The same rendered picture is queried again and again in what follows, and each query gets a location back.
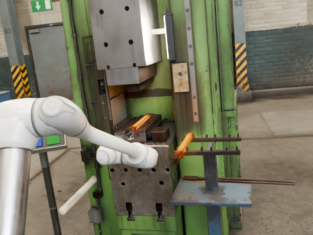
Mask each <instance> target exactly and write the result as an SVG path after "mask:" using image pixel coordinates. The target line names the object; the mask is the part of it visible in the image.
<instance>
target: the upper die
mask: <svg viewBox="0 0 313 235"><path fill-rule="evenodd" d="M105 71H106V78H107V85H108V86H112V85H125V84H138V83H142V82H144V81H146V80H148V79H149V78H151V77H153V76H155V75H157V68H156V63H153V64H150V65H148V66H142V67H136V66H135V67H132V68H121V69H106V70H105Z"/></svg>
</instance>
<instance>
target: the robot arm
mask: <svg viewBox="0 0 313 235"><path fill-rule="evenodd" d="M62 134H65V135H67V136H70V137H75V138H80V139H83V140H85V141H88V142H90V143H93V144H96V145H99V146H100V147H99V148H98V150H97V152H96V159H97V161H98V162H99V163H100V164H101V165H111V164H125V165H128V166H132V167H137V168H152V167H154V166H155V165H156V164H157V158H158V153H157V151H156V150H155V149H153V148H152V147H149V146H147V145H143V144H140V143H137V142H135V143H130V142H129V140H132V141H134V137H135V132H134V128H132V129H131V130H129V133H126V131H125V130H124V131H123V133H122V132H120V133H118V134H116V135H115V136H113V135H110V134H108V133H105V132H103V131H101V130H98V129H96V128H94V127H92V126H91V125H90V124H89V122H88V120H87V118H86V116H85V115H84V113H83V112H82V110H81V109H80V108H79V107H78V106H77V105H76V104H74V103H73V102H72V101H70V100H68V99H67V98H64V97H61V96H50V97H46V98H21V99H14V100H8V101H4V102H1V103H0V235H25V228H26V216H27V200H28V188H29V176H30V164H31V153H32V152H33V151H34V149H35V148H36V145H37V143H38V141H39V139H40V137H44V136H54V135H62Z"/></svg>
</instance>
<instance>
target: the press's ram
mask: <svg viewBox="0 0 313 235"><path fill-rule="evenodd" d="M88 8H89V15H90V22H91V28H92V35H93V42H94V48H95V57H96V64H97V70H105V69H121V68H132V67H135V66H136V67H142V66H148V65H150V64H153V63H156V62H158V61H161V60H163V57H162V47H161V37H160V34H165V28H159V18H158V9H157V0H88Z"/></svg>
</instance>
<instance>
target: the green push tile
mask: <svg viewBox="0 0 313 235"><path fill-rule="evenodd" d="M46 139H47V145H55V144H60V136H59V135H54V136H46Z"/></svg>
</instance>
